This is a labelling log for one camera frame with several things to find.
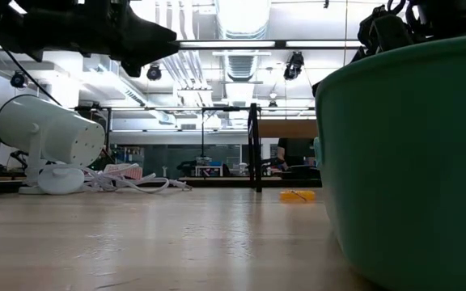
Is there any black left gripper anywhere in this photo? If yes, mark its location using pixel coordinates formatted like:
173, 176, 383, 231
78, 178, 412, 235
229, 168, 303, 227
14, 0, 180, 78

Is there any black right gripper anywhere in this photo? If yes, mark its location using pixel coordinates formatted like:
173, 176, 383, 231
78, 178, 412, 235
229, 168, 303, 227
311, 0, 417, 98

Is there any yellow coil keychain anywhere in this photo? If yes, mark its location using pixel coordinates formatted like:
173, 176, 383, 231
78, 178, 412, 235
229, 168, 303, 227
279, 188, 317, 204

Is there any white desk lamp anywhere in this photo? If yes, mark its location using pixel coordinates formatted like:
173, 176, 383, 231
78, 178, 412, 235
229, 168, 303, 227
0, 93, 107, 196

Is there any black ceiling spotlight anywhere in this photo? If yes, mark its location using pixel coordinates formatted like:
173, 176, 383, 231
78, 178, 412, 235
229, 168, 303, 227
283, 51, 306, 81
9, 70, 29, 89
146, 63, 163, 82

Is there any person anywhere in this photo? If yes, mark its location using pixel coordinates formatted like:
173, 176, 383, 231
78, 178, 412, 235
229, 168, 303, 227
276, 137, 316, 171

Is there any teal plastic basket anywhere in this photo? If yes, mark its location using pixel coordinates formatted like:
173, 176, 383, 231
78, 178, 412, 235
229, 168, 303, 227
312, 31, 466, 291

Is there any small white stand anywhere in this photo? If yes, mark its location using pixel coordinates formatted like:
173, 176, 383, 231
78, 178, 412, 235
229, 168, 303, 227
194, 164, 224, 178

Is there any black far frame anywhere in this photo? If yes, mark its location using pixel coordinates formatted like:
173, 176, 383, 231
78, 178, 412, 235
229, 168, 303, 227
74, 103, 317, 179

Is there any white power cable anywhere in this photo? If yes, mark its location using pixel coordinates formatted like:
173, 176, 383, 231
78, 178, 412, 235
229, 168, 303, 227
53, 161, 193, 195

